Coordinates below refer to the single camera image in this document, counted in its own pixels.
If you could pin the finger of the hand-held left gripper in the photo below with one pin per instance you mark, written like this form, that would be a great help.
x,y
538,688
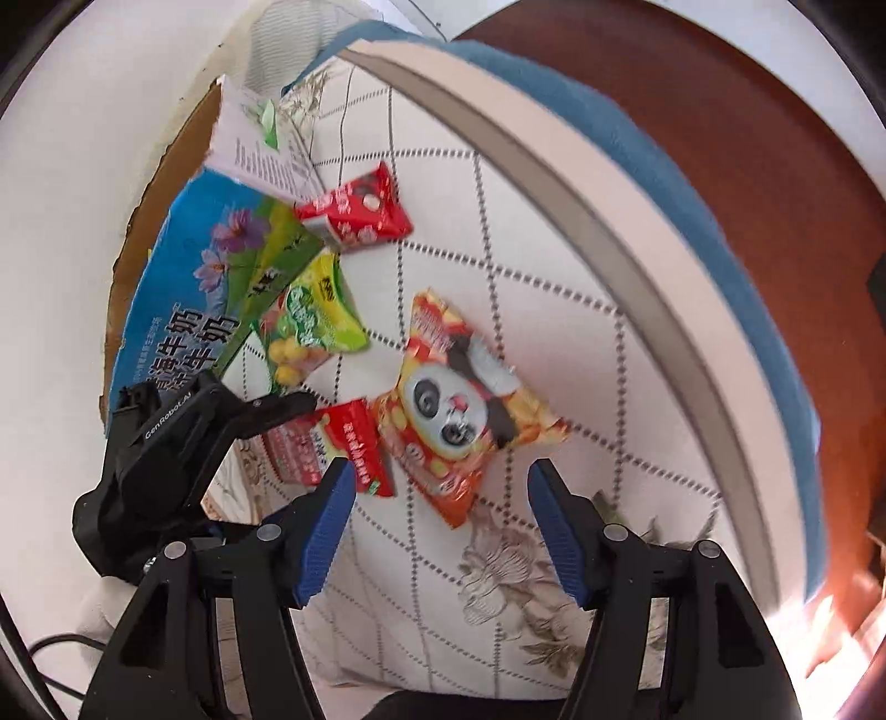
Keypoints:
x,y
277,410

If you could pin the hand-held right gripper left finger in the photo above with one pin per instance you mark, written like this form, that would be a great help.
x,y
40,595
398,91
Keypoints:
x,y
325,526

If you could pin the orange panda snack packet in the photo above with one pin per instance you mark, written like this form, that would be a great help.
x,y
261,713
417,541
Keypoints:
x,y
450,408

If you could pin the green snack packet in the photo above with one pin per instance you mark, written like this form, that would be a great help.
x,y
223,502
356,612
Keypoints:
x,y
311,325

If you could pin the small red snack packet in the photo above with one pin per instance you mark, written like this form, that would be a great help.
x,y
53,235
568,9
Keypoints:
x,y
360,208

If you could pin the red green-edged snack packet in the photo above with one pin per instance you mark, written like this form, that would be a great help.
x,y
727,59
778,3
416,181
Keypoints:
x,y
346,443

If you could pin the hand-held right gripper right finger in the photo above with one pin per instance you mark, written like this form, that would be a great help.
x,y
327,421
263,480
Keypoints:
x,y
561,533

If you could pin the blue bed sheet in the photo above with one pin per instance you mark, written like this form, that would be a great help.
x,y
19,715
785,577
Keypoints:
x,y
692,208

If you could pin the diamond pattern floral quilt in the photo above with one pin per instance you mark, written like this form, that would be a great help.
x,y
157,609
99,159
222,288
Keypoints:
x,y
554,277

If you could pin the printed cardboard box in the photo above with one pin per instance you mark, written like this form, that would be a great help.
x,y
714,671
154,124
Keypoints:
x,y
180,291

